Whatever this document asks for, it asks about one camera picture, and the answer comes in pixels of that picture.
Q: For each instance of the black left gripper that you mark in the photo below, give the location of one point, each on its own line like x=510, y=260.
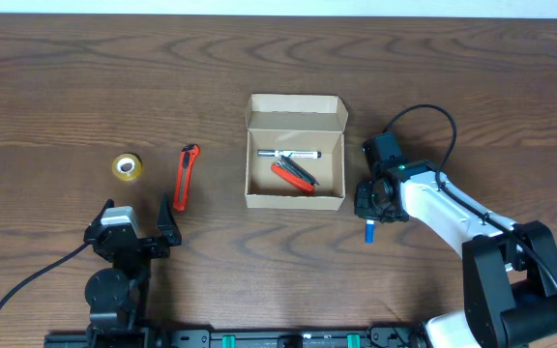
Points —
x=169, y=231

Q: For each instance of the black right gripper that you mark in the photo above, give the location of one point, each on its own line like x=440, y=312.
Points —
x=358, y=192

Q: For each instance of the blue whiteboard marker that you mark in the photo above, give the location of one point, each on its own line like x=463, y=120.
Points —
x=369, y=232

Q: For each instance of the red utility knife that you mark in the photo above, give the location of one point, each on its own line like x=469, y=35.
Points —
x=187, y=159

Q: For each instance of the red multi-tool pocket knife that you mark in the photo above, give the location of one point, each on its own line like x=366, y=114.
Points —
x=294, y=174

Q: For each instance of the black whiteboard marker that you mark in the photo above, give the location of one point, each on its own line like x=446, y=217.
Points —
x=294, y=154

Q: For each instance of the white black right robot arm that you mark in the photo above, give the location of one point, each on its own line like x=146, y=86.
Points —
x=509, y=269

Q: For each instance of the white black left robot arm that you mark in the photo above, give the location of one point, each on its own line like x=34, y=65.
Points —
x=117, y=295

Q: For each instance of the clear yellowish tape roll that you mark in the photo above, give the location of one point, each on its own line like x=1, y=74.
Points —
x=126, y=167

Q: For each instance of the open cardboard box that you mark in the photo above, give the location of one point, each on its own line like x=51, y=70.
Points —
x=306, y=123

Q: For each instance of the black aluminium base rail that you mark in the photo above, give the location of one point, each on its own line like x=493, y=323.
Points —
x=372, y=337

